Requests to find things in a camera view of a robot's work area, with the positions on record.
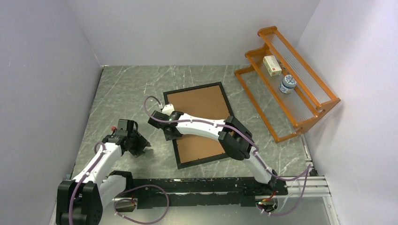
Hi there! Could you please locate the black picture frame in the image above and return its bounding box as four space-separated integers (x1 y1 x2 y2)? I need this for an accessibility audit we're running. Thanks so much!
163 82 235 170

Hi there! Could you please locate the brown backing board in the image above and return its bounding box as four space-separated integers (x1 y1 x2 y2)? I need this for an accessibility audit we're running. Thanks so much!
167 85 231 164

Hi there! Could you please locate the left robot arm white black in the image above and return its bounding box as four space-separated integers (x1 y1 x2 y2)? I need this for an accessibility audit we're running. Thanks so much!
55 119 150 225

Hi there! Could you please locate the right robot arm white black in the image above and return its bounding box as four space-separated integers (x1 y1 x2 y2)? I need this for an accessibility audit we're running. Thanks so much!
148 111 276 195

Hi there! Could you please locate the white red carton box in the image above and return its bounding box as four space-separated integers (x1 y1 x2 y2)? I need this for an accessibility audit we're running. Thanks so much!
263 55 282 76

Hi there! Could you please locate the orange wooden rack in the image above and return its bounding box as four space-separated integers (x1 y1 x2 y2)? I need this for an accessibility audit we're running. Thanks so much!
235 26 340 143

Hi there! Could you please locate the blue white ceramic jar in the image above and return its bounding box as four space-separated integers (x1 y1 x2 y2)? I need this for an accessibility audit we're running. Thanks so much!
279 75 297 94

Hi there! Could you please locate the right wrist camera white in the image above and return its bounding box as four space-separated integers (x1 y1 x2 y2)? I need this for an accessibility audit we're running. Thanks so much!
161 104 175 114

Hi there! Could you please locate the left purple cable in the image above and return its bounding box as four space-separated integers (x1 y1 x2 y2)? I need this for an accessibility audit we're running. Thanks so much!
68 141 170 225

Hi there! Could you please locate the purple cable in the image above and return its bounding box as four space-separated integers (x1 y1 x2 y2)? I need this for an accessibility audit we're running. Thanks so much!
68 141 170 225
143 95 313 217

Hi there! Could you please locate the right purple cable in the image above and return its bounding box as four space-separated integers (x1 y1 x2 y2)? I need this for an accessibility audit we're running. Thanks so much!
143 95 313 217

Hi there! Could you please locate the aluminium rail profile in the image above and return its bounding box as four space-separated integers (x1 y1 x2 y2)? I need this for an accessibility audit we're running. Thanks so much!
121 176 330 201

